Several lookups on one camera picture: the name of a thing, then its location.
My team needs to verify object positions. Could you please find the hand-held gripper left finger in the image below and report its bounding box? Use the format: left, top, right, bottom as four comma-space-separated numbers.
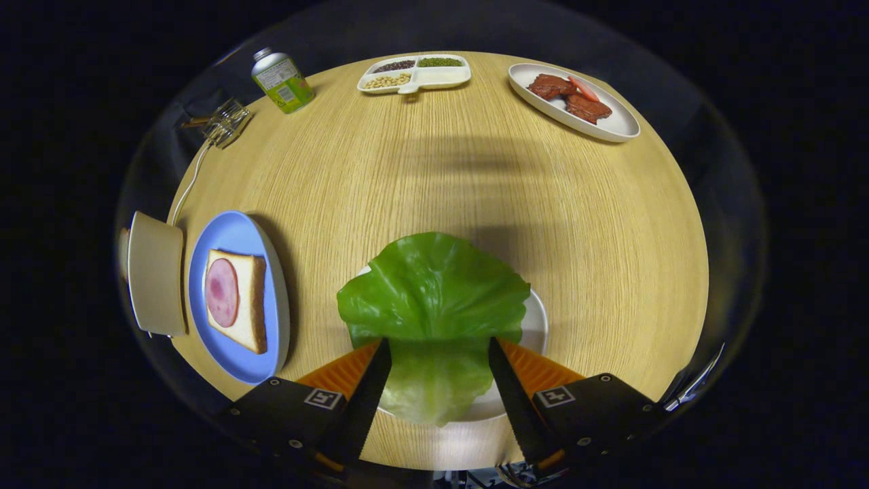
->
221, 338, 393, 476

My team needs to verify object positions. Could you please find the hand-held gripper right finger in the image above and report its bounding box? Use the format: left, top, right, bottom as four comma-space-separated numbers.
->
487, 337, 673, 476

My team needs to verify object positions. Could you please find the green lettuce leaf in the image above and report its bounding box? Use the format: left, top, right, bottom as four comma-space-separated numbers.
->
337, 232, 532, 427

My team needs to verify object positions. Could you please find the white rounded square plate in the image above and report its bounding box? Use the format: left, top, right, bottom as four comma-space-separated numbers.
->
356, 265, 549, 423

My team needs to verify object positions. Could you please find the white bread slice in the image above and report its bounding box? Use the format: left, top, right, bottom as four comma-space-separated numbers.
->
205, 249, 267, 355

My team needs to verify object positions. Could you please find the shiny metal bar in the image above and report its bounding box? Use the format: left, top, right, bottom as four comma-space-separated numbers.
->
664, 343, 726, 413

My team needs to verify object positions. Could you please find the pink ham slice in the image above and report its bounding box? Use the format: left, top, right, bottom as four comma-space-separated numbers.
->
205, 258, 240, 328

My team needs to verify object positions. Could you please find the blue round plate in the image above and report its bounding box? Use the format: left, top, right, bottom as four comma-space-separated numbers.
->
188, 210, 291, 386

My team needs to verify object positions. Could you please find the white toaster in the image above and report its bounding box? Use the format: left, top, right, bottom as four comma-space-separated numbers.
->
119, 211, 187, 338

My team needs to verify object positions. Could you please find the white oval plate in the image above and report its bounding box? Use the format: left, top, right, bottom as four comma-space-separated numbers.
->
508, 63, 641, 143

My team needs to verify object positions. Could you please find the brown meat slice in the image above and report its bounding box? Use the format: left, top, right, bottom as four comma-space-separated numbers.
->
528, 73, 578, 101
565, 93, 613, 125

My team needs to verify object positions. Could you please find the red sausage strip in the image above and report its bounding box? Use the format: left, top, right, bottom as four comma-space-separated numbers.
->
569, 75, 601, 103

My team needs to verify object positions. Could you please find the white divided snack tray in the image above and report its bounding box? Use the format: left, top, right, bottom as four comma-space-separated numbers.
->
357, 54, 472, 94

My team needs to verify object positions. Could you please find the silver bottle with green label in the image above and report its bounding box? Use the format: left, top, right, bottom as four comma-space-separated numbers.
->
251, 47, 316, 114

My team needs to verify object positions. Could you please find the white toaster cable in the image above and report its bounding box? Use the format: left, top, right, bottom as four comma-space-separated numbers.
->
168, 139, 212, 227

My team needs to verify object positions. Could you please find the wire mesh basket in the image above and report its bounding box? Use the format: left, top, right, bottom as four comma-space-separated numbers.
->
200, 98, 254, 150

